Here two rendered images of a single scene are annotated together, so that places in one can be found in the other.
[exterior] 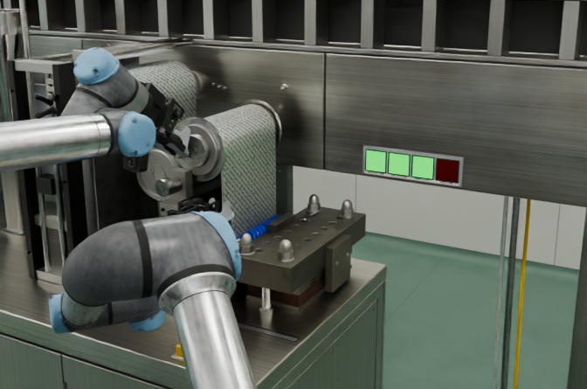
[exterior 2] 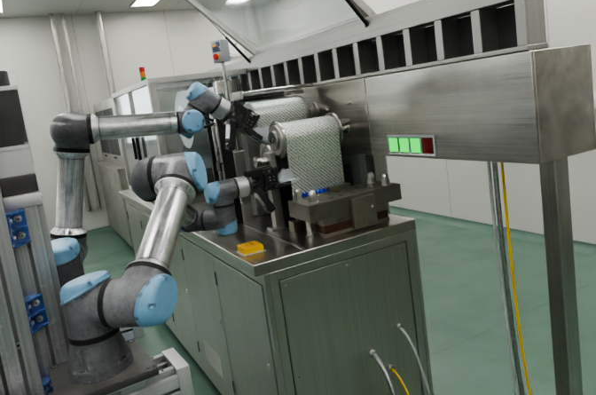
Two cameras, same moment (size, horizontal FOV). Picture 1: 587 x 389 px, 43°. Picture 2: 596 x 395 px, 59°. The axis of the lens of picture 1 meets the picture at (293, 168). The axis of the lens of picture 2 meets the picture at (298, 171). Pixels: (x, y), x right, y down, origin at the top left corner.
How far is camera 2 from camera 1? 1.01 m
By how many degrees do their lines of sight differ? 34
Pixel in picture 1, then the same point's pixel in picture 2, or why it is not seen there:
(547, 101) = (471, 86)
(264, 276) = (301, 212)
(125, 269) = (139, 176)
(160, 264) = (155, 174)
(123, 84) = (208, 99)
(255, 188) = (320, 165)
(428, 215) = not seen: outside the picture
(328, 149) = (372, 141)
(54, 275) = not seen: hidden behind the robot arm
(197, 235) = (175, 161)
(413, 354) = not seen: hidden behind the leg
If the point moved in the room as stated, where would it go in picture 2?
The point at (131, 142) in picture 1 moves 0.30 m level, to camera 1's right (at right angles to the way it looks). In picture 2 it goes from (186, 123) to (259, 115)
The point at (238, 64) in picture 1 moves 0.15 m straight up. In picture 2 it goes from (330, 93) to (325, 58)
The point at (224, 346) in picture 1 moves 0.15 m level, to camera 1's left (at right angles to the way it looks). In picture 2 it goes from (161, 210) to (124, 210)
